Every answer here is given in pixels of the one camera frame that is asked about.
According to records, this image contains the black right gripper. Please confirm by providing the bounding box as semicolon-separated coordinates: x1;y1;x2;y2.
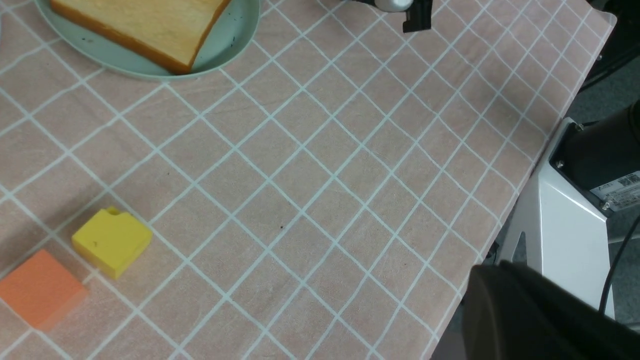
345;0;434;34

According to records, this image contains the toast slice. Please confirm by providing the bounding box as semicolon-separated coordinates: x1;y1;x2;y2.
50;0;230;75

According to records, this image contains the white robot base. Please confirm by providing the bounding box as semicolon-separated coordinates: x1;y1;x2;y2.
496;102;639;318

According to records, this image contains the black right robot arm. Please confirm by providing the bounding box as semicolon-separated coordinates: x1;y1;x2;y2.
462;0;639;360

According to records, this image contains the green centre plate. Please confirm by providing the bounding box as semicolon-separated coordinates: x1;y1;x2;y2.
35;0;261;82

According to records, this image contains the pink checkered tablecloth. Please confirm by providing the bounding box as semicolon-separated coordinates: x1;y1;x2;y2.
1;0;599;360

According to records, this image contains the yellow notched block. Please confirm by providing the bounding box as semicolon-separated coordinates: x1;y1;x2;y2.
71;206;153;280

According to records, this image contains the orange cube block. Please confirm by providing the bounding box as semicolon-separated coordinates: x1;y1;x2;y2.
0;249;89;332

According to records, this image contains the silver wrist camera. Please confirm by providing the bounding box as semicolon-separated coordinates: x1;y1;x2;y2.
374;0;414;13

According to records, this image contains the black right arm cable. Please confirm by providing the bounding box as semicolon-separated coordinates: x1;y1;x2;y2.
599;215;640;313

